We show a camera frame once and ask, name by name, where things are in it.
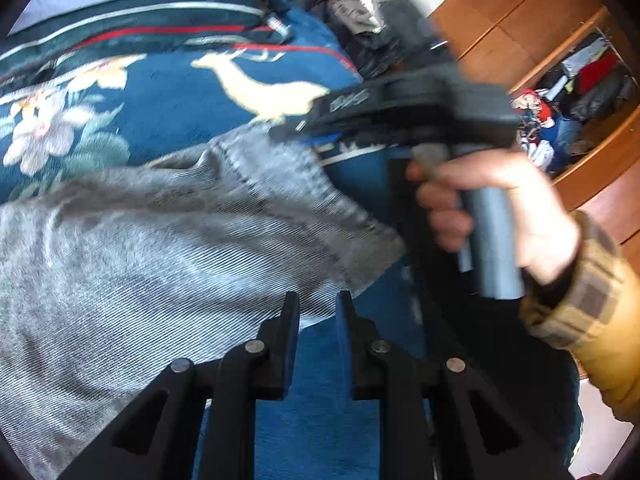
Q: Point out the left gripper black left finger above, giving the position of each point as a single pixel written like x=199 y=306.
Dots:
x=198 y=420

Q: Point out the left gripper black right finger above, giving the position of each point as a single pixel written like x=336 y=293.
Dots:
x=437 y=421

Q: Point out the grey denim pants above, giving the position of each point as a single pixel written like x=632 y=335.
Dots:
x=112 y=275

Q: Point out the person's right hand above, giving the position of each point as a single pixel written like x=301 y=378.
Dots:
x=546 y=237

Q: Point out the dark clothes pile on chair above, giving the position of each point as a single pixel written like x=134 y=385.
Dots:
x=381 y=36

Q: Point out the brown wooden wardrobe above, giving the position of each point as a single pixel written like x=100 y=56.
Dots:
x=514 y=43

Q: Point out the colourful clothes in wardrobe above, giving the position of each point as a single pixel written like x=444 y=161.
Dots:
x=571 y=107

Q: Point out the plaid yellow jacket sleeve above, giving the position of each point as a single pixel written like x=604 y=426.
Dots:
x=592 y=311

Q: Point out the blue patterned plush blanket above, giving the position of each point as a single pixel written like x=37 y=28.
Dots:
x=126 y=83

